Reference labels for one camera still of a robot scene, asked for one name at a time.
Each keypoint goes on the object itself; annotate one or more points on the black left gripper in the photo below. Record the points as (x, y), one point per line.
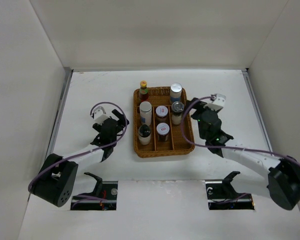
(122, 121)

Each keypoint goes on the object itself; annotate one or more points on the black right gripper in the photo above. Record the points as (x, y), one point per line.
(198, 105)

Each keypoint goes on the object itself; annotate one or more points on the grey lid salt grinder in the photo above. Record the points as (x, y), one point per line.
(177, 109)

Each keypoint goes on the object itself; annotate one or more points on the silver lid blue label bottle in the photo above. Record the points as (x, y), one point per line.
(175, 92)

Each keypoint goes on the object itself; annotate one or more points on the black cap pepper grinder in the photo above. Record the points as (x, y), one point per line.
(144, 134)

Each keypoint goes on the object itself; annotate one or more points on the small jar red label lid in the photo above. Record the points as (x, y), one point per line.
(161, 113)

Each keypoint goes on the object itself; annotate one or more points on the silver lid white spice bottle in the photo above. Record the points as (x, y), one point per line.
(145, 109)

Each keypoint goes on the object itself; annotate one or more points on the red sauce bottle yellow cap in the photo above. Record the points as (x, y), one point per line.
(143, 91)

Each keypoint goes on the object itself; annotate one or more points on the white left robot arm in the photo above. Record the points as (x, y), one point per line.
(56, 178)

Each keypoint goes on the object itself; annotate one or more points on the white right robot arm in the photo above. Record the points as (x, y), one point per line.
(281, 174)

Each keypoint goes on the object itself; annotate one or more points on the brown wicker divided basket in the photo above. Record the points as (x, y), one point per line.
(176, 143)

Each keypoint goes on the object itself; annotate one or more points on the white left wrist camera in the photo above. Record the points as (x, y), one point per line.
(99, 115)

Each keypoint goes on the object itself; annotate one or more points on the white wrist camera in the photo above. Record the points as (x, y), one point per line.
(217, 102)
(99, 115)

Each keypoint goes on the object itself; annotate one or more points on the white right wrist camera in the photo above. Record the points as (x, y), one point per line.
(217, 102)

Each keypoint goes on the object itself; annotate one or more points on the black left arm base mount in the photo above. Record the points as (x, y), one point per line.
(103, 197)

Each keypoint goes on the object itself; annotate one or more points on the metal table edge rail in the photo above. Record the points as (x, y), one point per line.
(60, 109)

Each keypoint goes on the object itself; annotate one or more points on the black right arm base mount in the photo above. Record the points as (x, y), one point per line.
(222, 196)

